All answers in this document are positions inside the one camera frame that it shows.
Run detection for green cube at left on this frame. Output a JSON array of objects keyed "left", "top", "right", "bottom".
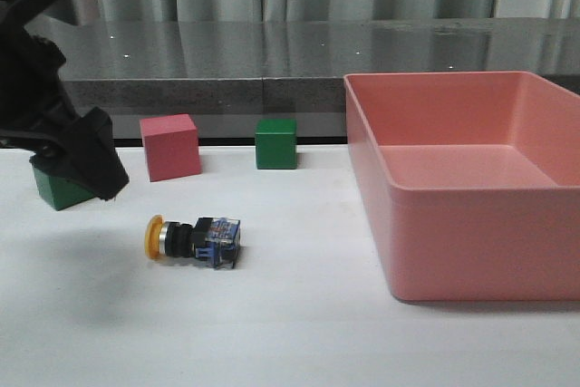
[{"left": 33, "top": 167, "right": 95, "bottom": 211}]

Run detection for green cube near bin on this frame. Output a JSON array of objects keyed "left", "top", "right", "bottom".
[{"left": 255, "top": 119, "right": 297, "bottom": 169}]

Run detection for dark stone counter ledge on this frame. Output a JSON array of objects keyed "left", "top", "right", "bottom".
[{"left": 34, "top": 18, "right": 579, "bottom": 146}]

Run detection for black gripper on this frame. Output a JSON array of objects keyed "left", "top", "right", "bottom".
[{"left": 1, "top": 0, "right": 129, "bottom": 200}]

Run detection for pink plastic bin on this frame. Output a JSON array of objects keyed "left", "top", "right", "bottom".
[{"left": 344, "top": 71, "right": 579, "bottom": 302}]

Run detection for pink wooden cube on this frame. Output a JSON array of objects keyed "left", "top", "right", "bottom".
[{"left": 140, "top": 114, "right": 202, "bottom": 182}]

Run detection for yellow push button switch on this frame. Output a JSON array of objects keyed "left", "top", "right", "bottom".
[{"left": 144, "top": 215, "right": 241, "bottom": 269}]

